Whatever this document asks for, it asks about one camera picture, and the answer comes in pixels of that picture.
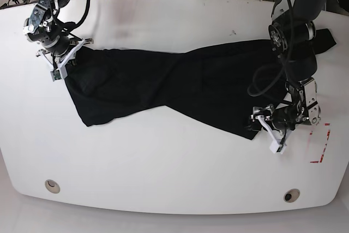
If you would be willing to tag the red tape rectangle marking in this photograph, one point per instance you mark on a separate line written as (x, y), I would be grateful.
(317, 143)

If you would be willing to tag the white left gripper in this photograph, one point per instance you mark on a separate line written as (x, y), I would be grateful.
(277, 122)

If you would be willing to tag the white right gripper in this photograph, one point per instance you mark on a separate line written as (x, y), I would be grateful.
(61, 53)

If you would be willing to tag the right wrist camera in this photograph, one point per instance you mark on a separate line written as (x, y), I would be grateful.
(59, 74)

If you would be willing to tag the left table grommet hole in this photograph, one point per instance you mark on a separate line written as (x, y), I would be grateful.
(52, 186)

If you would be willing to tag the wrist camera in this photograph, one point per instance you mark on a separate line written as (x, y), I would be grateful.
(275, 147)
(59, 74)

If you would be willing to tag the black T-shirt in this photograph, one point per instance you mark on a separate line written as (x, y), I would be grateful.
(209, 84)

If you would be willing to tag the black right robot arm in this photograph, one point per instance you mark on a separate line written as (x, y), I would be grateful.
(45, 28)

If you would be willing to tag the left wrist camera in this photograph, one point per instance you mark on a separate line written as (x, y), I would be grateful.
(275, 147)

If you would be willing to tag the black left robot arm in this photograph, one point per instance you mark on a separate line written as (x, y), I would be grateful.
(292, 33)

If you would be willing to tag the table grommet hole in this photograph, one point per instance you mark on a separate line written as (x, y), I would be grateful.
(292, 195)
(52, 186)

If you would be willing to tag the right table grommet hole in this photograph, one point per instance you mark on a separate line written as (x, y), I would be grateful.
(292, 195)

